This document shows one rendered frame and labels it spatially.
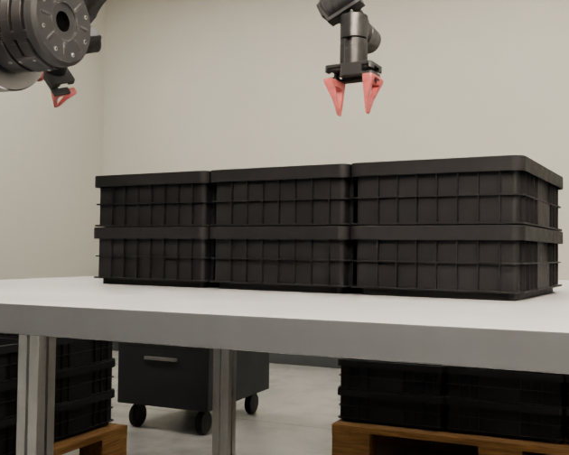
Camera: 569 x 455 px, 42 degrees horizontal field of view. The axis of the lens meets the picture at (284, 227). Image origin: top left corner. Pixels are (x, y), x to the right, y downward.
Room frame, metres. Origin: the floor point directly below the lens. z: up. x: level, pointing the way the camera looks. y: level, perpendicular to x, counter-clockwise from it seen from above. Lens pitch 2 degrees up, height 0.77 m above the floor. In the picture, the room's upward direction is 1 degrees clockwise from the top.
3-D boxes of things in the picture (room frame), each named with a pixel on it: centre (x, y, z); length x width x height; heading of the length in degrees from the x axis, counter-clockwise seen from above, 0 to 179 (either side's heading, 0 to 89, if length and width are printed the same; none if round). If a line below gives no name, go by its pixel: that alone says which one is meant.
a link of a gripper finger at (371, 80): (1.52, -0.15, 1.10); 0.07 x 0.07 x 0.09; 61
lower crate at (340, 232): (1.56, -0.08, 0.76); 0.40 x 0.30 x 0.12; 151
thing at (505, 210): (1.41, -0.34, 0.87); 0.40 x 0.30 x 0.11; 151
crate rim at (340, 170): (1.56, -0.08, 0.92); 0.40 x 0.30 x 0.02; 151
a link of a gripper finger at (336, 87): (1.54, -0.12, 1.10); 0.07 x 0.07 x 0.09; 61
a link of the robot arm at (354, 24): (1.54, -0.14, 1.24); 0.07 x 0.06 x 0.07; 156
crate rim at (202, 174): (1.70, 0.19, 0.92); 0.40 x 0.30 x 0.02; 151
